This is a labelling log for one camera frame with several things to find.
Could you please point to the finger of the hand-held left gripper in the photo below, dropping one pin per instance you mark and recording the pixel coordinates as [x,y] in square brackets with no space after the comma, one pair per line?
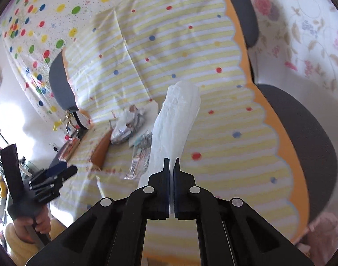
[53,169]
[69,171]

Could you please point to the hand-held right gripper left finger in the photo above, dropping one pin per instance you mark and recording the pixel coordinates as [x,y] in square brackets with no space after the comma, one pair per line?
[164,188]

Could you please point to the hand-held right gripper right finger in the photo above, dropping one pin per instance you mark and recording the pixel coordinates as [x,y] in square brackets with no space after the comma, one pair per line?
[178,191]

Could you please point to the white tissue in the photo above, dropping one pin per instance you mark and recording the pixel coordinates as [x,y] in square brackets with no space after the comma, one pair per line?
[174,122]

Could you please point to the person's left hand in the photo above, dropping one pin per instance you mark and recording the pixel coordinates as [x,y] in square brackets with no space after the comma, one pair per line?
[42,223]

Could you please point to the red patterned box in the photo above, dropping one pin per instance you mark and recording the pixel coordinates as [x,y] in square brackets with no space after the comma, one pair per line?
[70,149]

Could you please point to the brown paper piece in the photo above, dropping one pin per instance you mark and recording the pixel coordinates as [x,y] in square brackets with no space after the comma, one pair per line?
[101,152]

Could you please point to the printed plastic wrapper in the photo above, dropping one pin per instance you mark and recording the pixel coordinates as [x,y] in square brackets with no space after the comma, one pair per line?
[141,152]

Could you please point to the gold figurine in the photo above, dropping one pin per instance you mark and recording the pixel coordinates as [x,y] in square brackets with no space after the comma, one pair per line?
[70,119]

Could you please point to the crumpled silver wrapper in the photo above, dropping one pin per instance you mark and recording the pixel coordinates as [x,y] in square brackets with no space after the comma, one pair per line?
[124,130]

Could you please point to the cream paper sheet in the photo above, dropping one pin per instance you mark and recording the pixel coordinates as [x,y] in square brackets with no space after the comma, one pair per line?
[149,116]

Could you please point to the yellow striped dotted cloth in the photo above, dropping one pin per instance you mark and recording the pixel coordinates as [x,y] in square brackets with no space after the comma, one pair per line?
[213,102]

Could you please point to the grey office chair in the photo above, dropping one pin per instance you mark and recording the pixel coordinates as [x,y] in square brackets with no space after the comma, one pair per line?
[304,144]

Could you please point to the balloon print cloth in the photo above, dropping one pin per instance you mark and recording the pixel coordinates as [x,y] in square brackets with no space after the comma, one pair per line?
[46,19]

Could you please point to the pink cloth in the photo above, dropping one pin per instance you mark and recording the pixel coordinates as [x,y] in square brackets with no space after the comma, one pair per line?
[324,232]

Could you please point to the floral print cloth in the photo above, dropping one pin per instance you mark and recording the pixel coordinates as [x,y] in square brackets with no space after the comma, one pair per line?
[310,33]

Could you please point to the white wall outlet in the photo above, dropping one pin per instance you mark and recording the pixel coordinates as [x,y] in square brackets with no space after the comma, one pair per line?
[54,147]

